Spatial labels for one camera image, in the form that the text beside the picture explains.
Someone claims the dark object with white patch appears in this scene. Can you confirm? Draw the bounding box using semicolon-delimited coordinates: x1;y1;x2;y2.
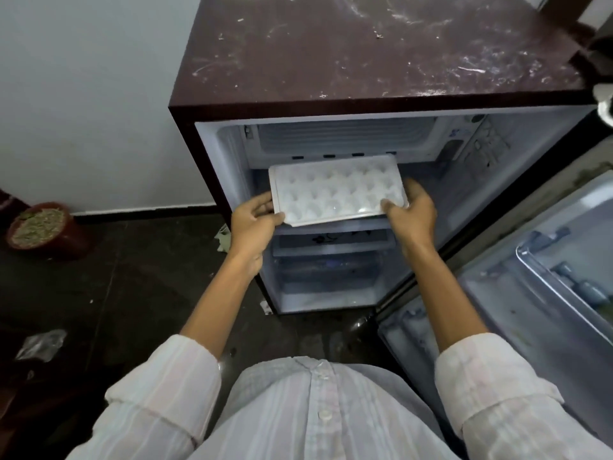
569;23;613;127

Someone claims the brown clay plant pot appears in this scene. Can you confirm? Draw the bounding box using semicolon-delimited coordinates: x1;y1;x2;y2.
6;201;93;262

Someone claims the person's right forearm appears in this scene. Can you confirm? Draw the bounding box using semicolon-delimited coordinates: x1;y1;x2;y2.
400;237;490;355

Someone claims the pale striped button shirt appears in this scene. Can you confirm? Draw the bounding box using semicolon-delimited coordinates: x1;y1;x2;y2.
64;332;613;460

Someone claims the maroon refrigerator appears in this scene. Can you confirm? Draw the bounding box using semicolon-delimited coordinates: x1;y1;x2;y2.
168;0;600;317

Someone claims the crumpled clear plastic wrapper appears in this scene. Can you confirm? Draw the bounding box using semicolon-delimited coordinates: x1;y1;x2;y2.
14;329;68;364

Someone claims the refrigerator door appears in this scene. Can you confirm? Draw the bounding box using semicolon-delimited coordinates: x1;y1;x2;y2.
375;170;613;448

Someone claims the person's right hand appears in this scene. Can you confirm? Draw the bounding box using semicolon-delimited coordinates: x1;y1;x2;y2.
380;177;439;258

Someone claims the clear door shelf bin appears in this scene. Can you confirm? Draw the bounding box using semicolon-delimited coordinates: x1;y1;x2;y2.
515;227;613;332

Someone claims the person's left forearm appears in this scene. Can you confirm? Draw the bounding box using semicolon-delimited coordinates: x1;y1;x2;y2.
179;251;265;363

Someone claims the crumpled paper scrap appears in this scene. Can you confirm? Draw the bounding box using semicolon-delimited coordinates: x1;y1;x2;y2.
214;223;234;253

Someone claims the white plastic ice cube tray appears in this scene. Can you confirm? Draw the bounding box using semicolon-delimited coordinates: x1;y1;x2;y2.
268;154;411;228

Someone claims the person's left hand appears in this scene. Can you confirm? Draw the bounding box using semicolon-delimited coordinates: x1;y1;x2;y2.
228;191;286;275

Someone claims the clear crisper drawer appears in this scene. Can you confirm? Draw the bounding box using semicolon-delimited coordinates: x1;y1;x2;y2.
273;256;385;308

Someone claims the glass refrigerator shelf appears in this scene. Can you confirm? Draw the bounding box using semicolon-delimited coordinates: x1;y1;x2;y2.
272;229;398;257

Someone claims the small bottle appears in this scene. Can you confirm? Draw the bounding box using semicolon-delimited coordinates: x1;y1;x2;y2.
551;261;613;313

